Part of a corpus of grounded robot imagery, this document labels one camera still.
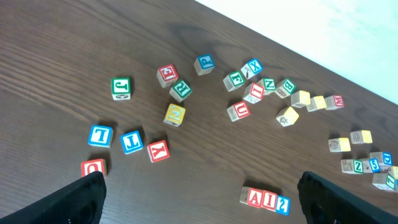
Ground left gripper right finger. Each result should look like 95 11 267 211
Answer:
297 171 397 224

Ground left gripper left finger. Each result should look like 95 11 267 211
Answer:
1 171 106 224

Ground blue 2 block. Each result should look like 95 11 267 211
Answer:
275 195 290 216

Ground red i block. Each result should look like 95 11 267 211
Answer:
261 190 278 212
243 83 265 104

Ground red A block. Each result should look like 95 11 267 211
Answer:
239 186 264 208

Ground red U block lower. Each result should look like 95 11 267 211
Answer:
80 159 108 177

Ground red u block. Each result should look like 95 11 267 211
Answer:
227 101 251 122
80 159 108 177

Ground green Z block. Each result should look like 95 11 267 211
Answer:
341 159 364 175

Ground blue 5 block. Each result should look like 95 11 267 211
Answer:
361 158 381 173

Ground green 7 block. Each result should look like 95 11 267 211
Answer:
372 173 396 191

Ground blue L block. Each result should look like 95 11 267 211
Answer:
88 125 113 147

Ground yellow 8 block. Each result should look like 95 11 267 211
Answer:
381 166 398 179

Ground blue D block upper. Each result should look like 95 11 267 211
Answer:
369 152 393 166

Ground blue T block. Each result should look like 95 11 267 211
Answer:
120 130 144 154

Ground red Y block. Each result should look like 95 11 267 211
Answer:
147 140 170 163

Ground yellow block middle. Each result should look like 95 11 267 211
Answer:
276 106 299 127

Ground yellow block top right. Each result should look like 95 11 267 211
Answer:
306 96 326 112

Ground red H block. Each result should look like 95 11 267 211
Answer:
325 95 345 110

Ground yellow block top left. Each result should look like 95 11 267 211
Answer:
290 90 311 108

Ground green B block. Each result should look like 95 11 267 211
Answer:
275 78 296 99

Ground green J block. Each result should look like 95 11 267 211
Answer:
111 78 131 101

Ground red U block centre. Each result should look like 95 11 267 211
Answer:
227 101 251 122

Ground green N block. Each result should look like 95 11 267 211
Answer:
257 78 276 95

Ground yellow G block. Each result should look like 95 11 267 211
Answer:
164 103 186 127

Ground green R block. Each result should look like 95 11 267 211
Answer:
169 80 192 103

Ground green F block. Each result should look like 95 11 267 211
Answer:
223 71 245 92

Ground blue X block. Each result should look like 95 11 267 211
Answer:
241 58 264 80

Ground red E block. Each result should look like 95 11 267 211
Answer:
157 64 178 88

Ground blue P block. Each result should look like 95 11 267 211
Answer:
193 54 215 76

